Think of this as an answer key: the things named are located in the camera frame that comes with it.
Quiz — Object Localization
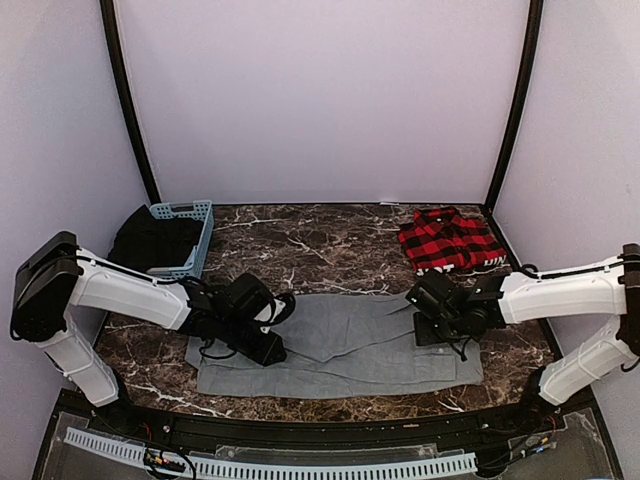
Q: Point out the light blue plastic basket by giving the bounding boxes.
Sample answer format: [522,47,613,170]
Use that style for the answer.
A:
[147,200,214,279]

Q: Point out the white slotted cable duct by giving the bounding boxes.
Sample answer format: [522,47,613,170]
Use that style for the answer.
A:
[64,427,477,479]

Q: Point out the black garment in basket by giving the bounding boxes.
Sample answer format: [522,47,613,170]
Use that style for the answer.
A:
[107,207,204,274]

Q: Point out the black corner post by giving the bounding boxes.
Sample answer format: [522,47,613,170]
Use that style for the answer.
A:
[99,0,161,204]
[483,0,544,215]

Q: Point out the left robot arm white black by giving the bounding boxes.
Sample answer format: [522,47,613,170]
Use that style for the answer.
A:
[9,231,296,436]

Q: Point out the black curved front rail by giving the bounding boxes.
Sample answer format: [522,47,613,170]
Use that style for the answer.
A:
[81,405,553,451]

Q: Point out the grey long sleeve shirt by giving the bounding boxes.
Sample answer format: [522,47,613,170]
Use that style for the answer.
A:
[185,294,484,399]

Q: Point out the black left corner post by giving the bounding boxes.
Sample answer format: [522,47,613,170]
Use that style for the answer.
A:
[99,0,161,204]

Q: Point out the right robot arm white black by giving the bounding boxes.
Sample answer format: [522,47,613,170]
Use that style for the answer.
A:
[406,243,639,434]

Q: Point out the black right corner post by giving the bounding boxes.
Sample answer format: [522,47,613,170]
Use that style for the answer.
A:
[483,0,544,215]

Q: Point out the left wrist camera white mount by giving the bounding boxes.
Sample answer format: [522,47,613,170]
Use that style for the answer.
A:
[223,273,296,331]

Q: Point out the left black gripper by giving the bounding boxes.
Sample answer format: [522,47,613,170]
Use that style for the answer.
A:
[218,314,287,367]

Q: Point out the red black plaid shirt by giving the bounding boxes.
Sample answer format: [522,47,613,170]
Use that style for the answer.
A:
[397,207,507,276]

